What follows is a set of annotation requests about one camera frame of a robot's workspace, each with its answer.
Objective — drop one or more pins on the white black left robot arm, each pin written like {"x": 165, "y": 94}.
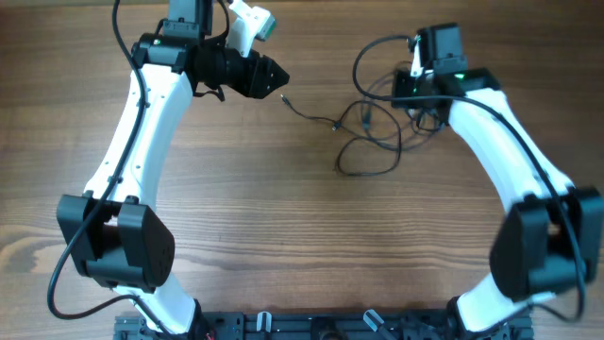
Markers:
{"x": 111, "y": 229}

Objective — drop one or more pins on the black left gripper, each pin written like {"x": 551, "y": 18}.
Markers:
{"x": 258, "y": 71}

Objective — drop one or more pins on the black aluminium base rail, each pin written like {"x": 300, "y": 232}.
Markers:
{"x": 412, "y": 324}

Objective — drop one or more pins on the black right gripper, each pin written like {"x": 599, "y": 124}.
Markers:
{"x": 404, "y": 93}

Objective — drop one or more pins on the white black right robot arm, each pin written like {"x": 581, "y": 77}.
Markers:
{"x": 550, "y": 239}

